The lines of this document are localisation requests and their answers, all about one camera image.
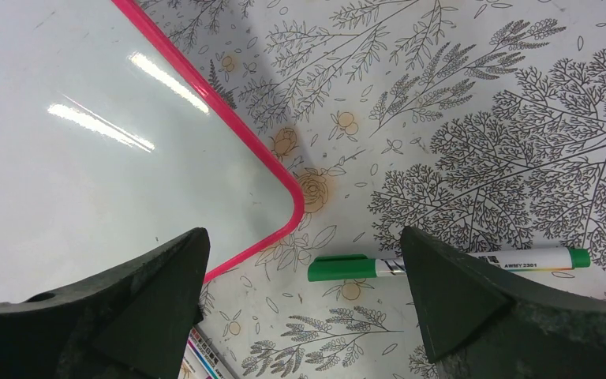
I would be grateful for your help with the floral patterned table mat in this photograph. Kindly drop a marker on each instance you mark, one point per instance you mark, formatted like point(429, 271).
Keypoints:
point(482, 123)

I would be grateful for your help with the green capped marker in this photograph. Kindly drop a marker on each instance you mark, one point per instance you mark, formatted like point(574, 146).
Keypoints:
point(359, 266)

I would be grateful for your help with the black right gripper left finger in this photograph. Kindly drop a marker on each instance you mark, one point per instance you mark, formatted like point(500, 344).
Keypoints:
point(130, 321)

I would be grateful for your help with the pink framed whiteboard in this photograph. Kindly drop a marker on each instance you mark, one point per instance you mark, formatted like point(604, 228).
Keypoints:
point(112, 143)

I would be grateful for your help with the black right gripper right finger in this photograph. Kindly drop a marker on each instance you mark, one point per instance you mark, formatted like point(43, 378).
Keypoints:
point(479, 321)

